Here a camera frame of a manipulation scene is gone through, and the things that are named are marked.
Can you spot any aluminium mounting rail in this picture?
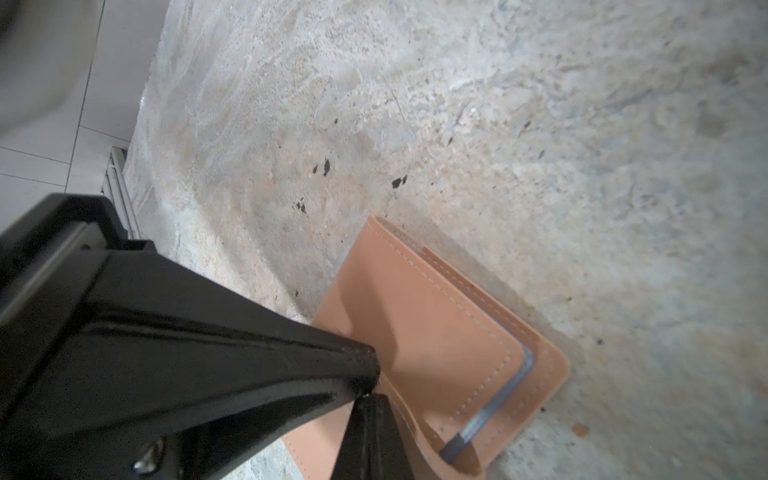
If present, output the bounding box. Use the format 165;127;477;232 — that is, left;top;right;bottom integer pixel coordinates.
102;146;141;240

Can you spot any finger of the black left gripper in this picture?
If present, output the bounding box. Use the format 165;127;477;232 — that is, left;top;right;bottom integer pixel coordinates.
1;194;380;479

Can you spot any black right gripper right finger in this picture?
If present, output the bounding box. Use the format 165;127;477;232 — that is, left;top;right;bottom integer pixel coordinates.
373;394;414;480

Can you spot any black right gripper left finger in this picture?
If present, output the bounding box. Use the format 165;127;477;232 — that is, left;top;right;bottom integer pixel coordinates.
331;395;374;480

